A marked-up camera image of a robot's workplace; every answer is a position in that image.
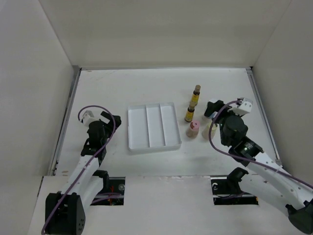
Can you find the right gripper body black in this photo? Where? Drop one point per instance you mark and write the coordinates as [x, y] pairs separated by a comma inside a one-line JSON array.
[[222, 120]]

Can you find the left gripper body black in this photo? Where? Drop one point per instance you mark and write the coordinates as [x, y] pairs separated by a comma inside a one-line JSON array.
[[107, 129]]

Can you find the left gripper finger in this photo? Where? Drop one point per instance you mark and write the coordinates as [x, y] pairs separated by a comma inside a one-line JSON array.
[[105, 114], [104, 120]]

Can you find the amber bottle gold cap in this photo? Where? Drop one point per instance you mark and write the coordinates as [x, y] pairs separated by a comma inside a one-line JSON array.
[[196, 94], [190, 112]]

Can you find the silver-lid jar blue label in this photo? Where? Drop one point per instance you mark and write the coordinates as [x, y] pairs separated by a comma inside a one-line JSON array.
[[209, 117]]

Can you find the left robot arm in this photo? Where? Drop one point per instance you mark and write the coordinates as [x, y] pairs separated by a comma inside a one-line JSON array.
[[65, 211]]

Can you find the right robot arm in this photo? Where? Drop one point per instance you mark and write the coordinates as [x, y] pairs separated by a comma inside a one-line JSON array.
[[260, 176]]

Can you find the yellow-lid spice shaker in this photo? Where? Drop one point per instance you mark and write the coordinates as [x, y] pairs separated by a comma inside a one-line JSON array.
[[205, 132]]

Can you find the pink-lid spice shaker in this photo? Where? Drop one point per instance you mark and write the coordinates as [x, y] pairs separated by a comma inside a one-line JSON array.
[[193, 129]]

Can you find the white three-compartment tray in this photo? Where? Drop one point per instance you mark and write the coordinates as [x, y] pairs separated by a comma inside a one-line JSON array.
[[153, 128]]

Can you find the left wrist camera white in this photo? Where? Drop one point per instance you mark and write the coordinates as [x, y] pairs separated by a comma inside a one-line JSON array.
[[87, 118]]

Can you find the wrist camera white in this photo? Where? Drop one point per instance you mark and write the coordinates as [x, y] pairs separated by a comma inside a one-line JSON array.
[[243, 106], [87, 118]]

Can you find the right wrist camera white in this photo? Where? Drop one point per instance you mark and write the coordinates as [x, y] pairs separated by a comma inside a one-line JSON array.
[[243, 106]]

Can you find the right aluminium rail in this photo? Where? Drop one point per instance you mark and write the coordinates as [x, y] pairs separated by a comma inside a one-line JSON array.
[[251, 77]]

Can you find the aluminium rail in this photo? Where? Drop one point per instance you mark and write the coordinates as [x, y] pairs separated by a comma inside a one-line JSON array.
[[56, 154], [251, 77]]

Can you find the left aluminium rail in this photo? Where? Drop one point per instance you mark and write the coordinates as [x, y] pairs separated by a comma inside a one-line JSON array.
[[56, 154]]

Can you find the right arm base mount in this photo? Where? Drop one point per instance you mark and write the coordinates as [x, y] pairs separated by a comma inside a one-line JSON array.
[[225, 193]]

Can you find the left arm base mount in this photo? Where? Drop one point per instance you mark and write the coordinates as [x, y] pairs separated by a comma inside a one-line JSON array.
[[112, 194]]

